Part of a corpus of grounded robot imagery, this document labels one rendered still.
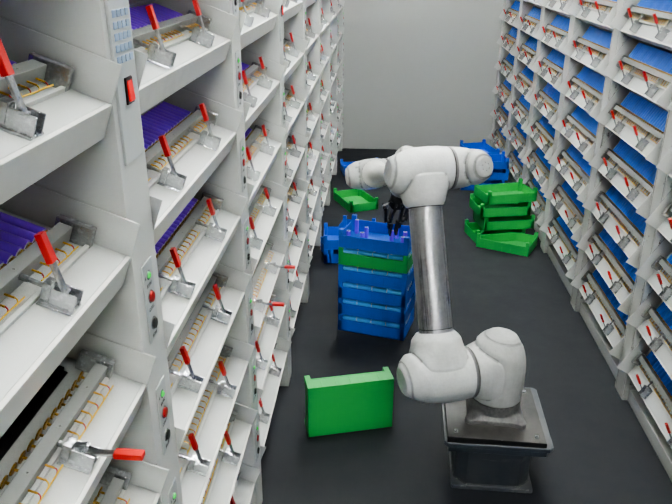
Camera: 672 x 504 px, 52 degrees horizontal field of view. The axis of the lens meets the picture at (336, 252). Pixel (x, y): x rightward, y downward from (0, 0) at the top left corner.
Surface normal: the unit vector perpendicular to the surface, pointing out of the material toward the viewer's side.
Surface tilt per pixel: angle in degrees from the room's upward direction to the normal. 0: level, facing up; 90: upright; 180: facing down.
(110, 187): 90
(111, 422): 21
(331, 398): 90
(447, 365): 63
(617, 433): 0
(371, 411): 90
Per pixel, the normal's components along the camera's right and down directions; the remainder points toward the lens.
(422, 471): 0.00, -0.92
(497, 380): 0.21, 0.35
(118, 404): 0.36, -0.85
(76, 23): -0.07, 0.40
